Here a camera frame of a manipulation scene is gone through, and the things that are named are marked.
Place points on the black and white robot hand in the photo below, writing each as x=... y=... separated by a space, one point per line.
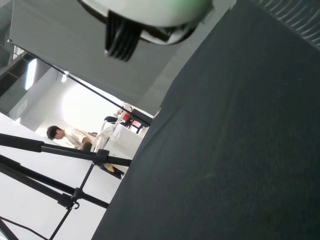
x=155 y=12

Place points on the pale board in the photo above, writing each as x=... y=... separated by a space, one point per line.
x=82 y=55

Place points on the person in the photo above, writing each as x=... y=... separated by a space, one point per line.
x=72 y=136

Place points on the black bench cloth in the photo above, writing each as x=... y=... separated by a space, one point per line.
x=225 y=150

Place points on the black tripod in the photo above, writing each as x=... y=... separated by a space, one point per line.
x=25 y=143

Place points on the black metal frame table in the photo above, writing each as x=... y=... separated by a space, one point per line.
x=140 y=116

